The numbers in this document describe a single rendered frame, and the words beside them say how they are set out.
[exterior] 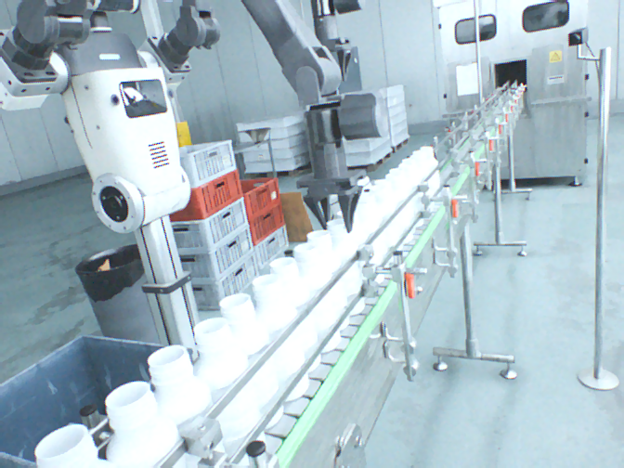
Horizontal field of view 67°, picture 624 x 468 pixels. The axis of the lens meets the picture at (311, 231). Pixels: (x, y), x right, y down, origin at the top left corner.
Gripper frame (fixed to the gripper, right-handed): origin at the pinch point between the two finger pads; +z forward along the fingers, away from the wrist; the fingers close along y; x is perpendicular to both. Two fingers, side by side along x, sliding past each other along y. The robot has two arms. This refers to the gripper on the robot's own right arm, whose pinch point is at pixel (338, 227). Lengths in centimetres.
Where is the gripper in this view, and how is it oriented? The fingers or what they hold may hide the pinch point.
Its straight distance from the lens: 80.7
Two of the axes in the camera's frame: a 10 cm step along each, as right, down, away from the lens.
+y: 8.9, -0.1, -4.5
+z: 1.5, 9.5, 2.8
